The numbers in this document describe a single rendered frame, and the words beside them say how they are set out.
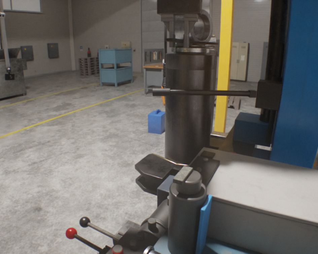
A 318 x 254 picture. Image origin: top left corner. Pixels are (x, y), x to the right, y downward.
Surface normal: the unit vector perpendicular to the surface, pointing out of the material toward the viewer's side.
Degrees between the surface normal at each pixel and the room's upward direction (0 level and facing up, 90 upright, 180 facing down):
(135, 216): 0
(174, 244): 90
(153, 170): 0
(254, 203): 0
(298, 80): 90
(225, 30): 90
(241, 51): 90
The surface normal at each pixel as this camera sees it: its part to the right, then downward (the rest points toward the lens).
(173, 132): -0.66, 0.26
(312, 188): 0.00, -0.94
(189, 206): -0.04, 0.34
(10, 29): 0.88, 0.16
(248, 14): -0.47, 0.30
